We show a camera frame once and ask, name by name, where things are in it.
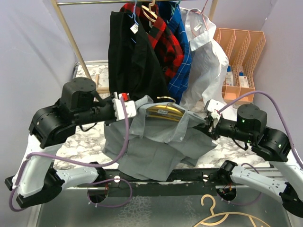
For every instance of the pink wire hanger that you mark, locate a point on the pink wire hanger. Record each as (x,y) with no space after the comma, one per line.
(201,13)

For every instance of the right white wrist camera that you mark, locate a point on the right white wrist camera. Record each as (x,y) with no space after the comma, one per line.
(212,108)

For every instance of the blue wire hanger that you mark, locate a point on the blue wire hanger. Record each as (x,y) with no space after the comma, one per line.
(134,14)

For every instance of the white hanging shirt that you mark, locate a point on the white hanging shirt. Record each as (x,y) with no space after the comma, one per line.
(209,62)

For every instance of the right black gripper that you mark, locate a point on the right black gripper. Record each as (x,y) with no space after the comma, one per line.
(208,126)

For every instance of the grey button shirt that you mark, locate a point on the grey button shirt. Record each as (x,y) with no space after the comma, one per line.
(156,146)

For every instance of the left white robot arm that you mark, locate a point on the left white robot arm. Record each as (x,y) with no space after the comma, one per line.
(36,181)

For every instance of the black hanging shirt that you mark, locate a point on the black hanging shirt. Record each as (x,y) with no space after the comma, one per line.
(133,66)

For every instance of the white box in organizer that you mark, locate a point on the white box in organizer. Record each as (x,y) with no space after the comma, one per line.
(229,81)
(243,80)

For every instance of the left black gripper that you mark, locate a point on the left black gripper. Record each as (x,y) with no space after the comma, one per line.
(110,99)

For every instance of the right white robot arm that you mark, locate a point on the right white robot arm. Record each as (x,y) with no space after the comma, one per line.
(270,144)

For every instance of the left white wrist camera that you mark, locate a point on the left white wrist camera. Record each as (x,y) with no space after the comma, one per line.
(123,106)

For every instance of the blue plaid shirt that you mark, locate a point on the blue plaid shirt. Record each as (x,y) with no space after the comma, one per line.
(171,13)

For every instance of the beige hanger in foreground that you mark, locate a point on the beige hanger in foreground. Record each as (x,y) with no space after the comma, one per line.
(225,215)

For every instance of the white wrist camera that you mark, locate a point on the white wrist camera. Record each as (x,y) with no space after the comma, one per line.
(123,106)
(212,108)

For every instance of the yellow wire hanger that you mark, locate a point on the yellow wire hanger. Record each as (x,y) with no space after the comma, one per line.
(165,112)

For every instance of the red black plaid shirt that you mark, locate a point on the red black plaid shirt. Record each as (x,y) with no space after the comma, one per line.
(165,44)

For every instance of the beige wooden hanger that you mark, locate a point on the beige wooden hanger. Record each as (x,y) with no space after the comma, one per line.
(150,11)

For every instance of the orange plastic file organizer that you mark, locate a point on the orange plastic file organizer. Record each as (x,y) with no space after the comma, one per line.
(243,48)

